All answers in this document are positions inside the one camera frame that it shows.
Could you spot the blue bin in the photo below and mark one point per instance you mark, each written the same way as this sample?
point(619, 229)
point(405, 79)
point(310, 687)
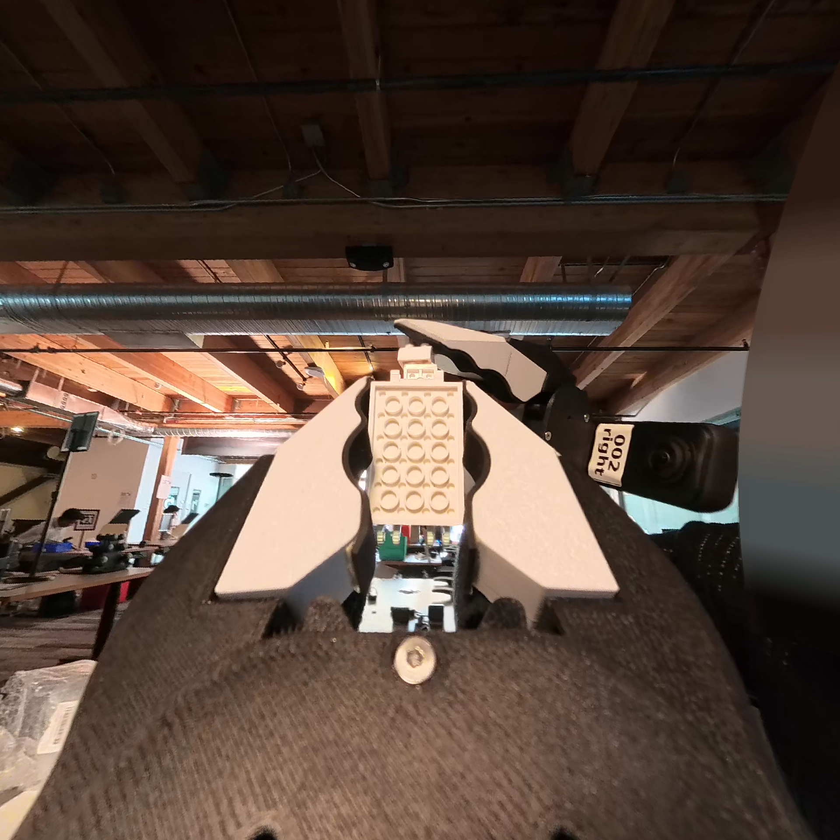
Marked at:
point(54, 548)

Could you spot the white and red lego model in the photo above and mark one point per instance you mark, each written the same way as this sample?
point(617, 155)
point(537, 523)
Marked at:
point(413, 446)

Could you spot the person's black knit sweater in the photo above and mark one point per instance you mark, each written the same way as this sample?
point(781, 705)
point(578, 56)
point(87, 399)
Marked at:
point(702, 577)

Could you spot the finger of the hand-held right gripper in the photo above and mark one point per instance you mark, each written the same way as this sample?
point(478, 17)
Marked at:
point(479, 386)
point(489, 358)

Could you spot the black ceiling device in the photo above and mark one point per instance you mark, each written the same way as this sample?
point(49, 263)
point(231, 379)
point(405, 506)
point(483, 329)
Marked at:
point(369, 256)

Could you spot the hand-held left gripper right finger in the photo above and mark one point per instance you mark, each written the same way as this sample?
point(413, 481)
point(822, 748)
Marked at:
point(538, 518)

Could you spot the ribbed metal air duct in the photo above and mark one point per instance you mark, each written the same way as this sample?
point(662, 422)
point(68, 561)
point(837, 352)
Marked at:
point(262, 307)

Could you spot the small white lego piece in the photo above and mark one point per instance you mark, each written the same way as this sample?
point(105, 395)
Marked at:
point(416, 358)

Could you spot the clear plastic bubble bag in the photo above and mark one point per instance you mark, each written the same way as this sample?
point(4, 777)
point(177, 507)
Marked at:
point(39, 715)

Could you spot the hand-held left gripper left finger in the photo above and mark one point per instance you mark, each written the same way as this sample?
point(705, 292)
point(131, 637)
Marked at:
point(295, 512)

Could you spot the long wooden table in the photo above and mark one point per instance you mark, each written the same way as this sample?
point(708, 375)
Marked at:
point(72, 581)

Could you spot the black device on table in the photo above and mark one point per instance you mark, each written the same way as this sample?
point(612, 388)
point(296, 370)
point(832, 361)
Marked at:
point(108, 551)

